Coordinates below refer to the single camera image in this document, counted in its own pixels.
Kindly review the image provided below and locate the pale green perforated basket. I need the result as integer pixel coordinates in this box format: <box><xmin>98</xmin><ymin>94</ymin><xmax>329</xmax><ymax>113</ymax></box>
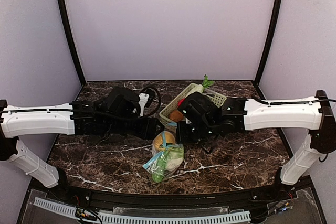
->
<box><xmin>159</xmin><ymin>83</ymin><xmax>227</xmax><ymax>126</ymax></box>

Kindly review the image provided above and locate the round red fruit toy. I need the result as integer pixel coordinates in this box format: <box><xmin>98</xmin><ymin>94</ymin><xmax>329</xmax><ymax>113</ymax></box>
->
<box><xmin>178</xmin><ymin>99</ymin><xmax>185</xmax><ymax>106</ymax></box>

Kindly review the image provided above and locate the black right frame post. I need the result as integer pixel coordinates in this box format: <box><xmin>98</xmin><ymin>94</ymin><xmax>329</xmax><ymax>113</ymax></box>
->
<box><xmin>254</xmin><ymin>0</ymin><xmax>282</xmax><ymax>86</ymax></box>

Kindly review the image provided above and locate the light blue cable duct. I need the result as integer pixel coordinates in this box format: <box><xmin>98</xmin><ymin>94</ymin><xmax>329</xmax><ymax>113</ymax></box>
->
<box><xmin>34</xmin><ymin>197</ymin><xmax>251</xmax><ymax>224</ymax></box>

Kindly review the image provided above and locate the white green cabbage toy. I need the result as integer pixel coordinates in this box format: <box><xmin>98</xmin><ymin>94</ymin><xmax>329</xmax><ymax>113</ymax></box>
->
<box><xmin>161</xmin><ymin>147</ymin><xmax>184</xmax><ymax>173</ymax></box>

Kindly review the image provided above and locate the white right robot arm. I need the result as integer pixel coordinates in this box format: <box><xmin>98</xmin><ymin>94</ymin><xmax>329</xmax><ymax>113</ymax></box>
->
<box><xmin>176</xmin><ymin>90</ymin><xmax>335</xmax><ymax>186</ymax></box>

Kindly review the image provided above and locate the black table edge rail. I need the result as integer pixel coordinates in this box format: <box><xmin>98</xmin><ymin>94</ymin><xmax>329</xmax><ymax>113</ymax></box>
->
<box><xmin>48</xmin><ymin>177</ymin><xmax>303</xmax><ymax>211</ymax></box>

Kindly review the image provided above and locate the black frame post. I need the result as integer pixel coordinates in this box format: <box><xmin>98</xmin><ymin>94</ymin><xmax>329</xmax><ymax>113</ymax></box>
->
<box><xmin>57</xmin><ymin>0</ymin><xmax>86</xmax><ymax>87</ymax></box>
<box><xmin>254</xmin><ymin>0</ymin><xmax>282</xmax><ymax>86</ymax></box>

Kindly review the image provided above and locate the clear zip bag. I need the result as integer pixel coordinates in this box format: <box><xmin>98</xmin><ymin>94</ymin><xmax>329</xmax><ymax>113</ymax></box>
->
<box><xmin>142</xmin><ymin>123</ymin><xmax>184</xmax><ymax>184</ymax></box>

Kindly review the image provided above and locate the white radish with leaves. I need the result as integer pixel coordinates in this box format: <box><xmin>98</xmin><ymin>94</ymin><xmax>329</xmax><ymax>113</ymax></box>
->
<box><xmin>194</xmin><ymin>74</ymin><xmax>215</xmax><ymax>93</ymax></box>

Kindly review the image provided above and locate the brown potato toy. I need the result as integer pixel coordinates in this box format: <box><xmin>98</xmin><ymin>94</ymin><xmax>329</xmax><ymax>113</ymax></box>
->
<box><xmin>169</xmin><ymin>110</ymin><xmax>184</xmax><ymax>123</ymax></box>

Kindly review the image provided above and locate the green leafy vegetable toy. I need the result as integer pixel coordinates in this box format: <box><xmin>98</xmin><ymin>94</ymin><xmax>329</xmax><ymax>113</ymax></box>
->
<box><xmin>152</xmin><ymin>167</ymin><xmax>165</xmax><ymax>183</ymax></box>

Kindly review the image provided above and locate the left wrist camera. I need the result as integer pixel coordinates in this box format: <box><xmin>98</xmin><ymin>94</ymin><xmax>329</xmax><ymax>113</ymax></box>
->
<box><xmin>139</xmin><ymin>86</ymin><xmax>162</xmax><ymax>118</ymax></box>

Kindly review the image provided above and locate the yellow peach toy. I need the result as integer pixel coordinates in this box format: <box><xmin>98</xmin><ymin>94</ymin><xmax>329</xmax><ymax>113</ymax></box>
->
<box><xmin>152</xmin><ymin>131</ymin><xmax>176</xmax><ymax>155</ymax></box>

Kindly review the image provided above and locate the black left frame post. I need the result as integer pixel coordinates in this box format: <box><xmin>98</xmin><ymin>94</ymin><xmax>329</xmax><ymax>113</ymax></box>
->
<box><xmin>57</xmin><ymin>0</ymin><xmax>86</xmax><ymax>87</ymax></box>

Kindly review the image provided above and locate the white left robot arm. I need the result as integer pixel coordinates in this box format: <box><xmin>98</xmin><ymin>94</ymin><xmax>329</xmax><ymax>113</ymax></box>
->
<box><xmin>1</xmin><ymin>86</ymin><xmax>164</xmax><ymax>190</ymax></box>

